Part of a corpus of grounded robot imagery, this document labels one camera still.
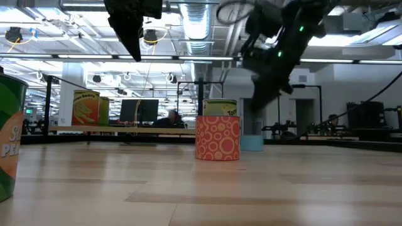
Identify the person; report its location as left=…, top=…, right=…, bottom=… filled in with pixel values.
left=326, top=114, right=342, bottom=127
left=152, top=109, right=187, bottom=128

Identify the black cable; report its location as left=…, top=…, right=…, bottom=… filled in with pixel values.
left=295, top=70, right=402, bottom=139

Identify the black stand frame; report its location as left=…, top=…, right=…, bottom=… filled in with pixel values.
left=277, top=83, right=323, bottom=132

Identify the black equipment rack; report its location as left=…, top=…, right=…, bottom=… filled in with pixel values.
left=346, top=100, right=402, bottom=130

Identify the long ceiling light bar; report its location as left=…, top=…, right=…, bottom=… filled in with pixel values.
left=0, top=53, right=402, bottom=65

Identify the dark monitor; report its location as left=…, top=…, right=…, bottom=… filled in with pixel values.
left=119, top=99, right=160, bottom=124

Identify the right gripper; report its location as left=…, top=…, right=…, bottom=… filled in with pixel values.
left=243, top=40, right=299, bottom=112

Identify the low light blue can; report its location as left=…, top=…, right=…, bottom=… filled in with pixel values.
left=240, top=135, right=265, bottom=153

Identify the silver ventilation duct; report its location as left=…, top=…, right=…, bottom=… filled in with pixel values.
left=179, top=0, right=215, bottom=57

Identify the green sweet peas can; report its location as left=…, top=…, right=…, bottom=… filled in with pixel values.
left=0, top=72, right=29, bottom=202

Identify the black metal shelf frame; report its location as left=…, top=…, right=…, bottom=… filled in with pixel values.
left=43, top=74, right=225, bottom=139

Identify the orange green beans can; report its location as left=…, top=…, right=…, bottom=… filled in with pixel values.
left=71, top=89, right=101, bottom=127

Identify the tomatoes can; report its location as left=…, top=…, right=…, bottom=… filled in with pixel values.
left=202, top=98, right=238, bottom=117

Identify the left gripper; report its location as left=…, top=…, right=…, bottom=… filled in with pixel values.
left=103, top=0, right=163, bottom=62

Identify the orange white sauce can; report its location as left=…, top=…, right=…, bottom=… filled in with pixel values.
left=195, top=115, right=241, bottom=162

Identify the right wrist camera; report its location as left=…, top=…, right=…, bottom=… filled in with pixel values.
left=244, top=1, right=283, bottom=40

